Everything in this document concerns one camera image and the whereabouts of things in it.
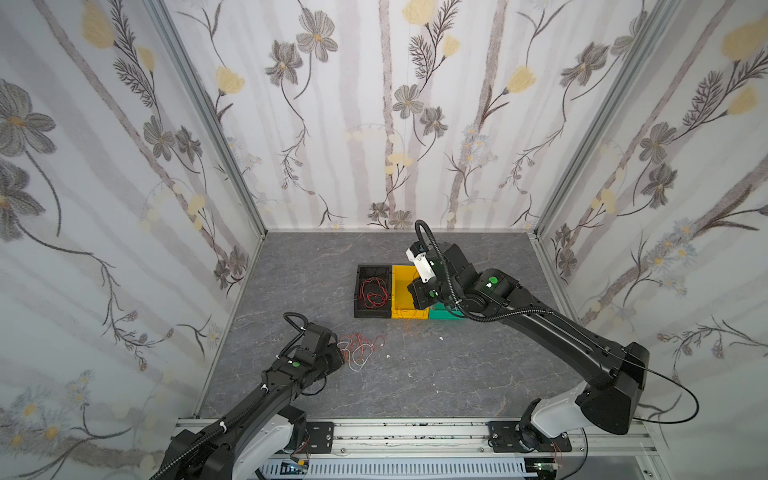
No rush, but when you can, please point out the orange cable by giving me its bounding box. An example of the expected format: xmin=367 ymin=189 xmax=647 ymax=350
xmin=338 ymin=341 xmax=376 ymax=374
xmin=403 ymin=305 xmax=433 ymax=335

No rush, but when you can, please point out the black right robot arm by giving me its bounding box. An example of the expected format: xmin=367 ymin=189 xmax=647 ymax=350
xmin=406 ymin=220 xmax=653 ymax=452

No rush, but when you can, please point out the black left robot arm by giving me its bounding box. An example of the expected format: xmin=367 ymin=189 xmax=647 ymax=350
xmin=152 ymin=312 xmax=345 ymax=479

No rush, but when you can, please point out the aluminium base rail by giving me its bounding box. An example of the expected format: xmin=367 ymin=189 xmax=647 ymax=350
xmin=262 ymin=418 xmax=671 ymax=479

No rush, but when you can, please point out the black storage bin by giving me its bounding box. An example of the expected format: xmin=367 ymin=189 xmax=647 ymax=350
xmin=353 ymin=264 xmax=392 ymax=319

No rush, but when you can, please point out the red cable in black bin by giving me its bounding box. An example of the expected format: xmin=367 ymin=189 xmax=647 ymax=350
xmin=359 ymin=275 xmax=390 ymax=310

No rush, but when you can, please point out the yellow storage bin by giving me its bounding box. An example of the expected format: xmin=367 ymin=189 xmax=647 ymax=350
xmin=391 ymin=265 xmax=429 ymax=320

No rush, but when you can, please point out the red cable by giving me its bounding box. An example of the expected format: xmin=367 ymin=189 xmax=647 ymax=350
xmin=359 ymin=275 xmax=390 ymax=310
xmin=337 ymin=333 xmax=386 ymax=361

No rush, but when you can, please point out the white perforated cable duct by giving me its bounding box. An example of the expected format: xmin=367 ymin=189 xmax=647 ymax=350
xmin=260 ymin=458 xmax=537 ymax=479

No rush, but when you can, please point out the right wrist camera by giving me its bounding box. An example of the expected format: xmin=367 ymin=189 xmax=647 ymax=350
xmin=406 ymin=249 xmax=435 ymax=283

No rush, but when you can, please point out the green storage bin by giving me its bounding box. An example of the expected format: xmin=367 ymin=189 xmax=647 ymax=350
xmin=428 ymin=303 xmax=465 ymax=321

